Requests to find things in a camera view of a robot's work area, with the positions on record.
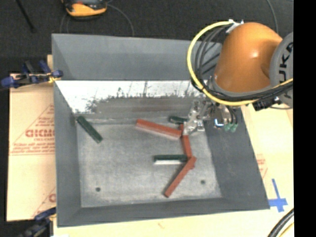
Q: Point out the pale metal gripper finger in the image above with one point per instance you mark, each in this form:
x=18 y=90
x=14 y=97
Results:
x=200 y=127
x=189 y=129

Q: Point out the red-brown flat block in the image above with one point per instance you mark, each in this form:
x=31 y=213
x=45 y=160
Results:
x=181 y=176
x=186 y=146
x=158 y=129

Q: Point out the dark green flat block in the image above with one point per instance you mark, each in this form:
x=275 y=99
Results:
x=175 y=119
x=170 y=158
x=90 y=130

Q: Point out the grey metal bin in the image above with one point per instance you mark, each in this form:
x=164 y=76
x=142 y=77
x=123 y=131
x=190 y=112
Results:
x=138 y=181

